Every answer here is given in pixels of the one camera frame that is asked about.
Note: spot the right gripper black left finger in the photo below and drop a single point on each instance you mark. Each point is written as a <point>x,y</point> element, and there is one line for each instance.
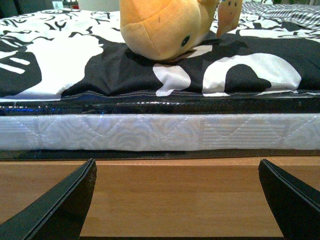
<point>60,213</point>

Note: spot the black white patterned bedsheet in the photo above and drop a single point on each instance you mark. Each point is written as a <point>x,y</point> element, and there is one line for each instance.
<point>52,55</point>

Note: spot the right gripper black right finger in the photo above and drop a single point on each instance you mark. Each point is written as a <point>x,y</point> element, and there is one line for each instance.
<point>294,204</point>

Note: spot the striped grey pillow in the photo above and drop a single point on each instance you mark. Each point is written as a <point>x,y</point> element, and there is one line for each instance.
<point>303,15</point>

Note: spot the wooden bed frame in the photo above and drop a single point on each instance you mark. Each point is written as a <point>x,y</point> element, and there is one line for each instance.
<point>217,197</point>

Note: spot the cardboard toy hang tag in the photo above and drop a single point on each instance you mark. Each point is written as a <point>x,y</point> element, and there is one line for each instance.
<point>228,16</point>

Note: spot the orange plush fish toy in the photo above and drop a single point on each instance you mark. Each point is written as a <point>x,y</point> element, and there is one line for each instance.
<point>165,29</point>

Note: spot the white quilted mattress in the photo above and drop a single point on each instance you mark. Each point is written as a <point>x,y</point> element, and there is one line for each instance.
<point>161,132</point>

